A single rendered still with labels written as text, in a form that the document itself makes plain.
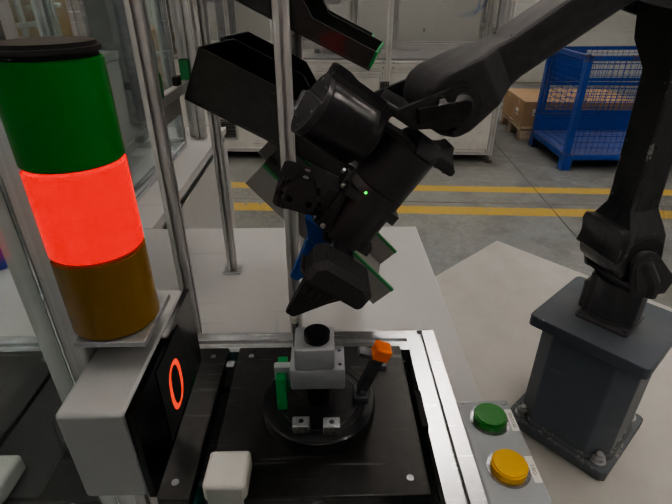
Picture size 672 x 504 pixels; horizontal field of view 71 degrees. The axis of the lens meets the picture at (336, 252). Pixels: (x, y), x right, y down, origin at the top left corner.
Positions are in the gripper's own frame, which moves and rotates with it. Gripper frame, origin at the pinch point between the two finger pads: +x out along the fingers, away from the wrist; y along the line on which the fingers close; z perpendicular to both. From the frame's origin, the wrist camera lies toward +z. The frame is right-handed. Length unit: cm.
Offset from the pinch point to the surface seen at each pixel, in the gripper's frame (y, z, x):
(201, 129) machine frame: -163, 27, 53
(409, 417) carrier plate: 1.7, -21.5, 9.6
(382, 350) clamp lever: 0.8, -12.6, 3.5
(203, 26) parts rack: -52, 28, -5
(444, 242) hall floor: -226, -131, 51
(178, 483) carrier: 10.2, 0.0, 24.8
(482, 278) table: -48, -49, 4
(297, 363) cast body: 2.2, -4.9, 9.6
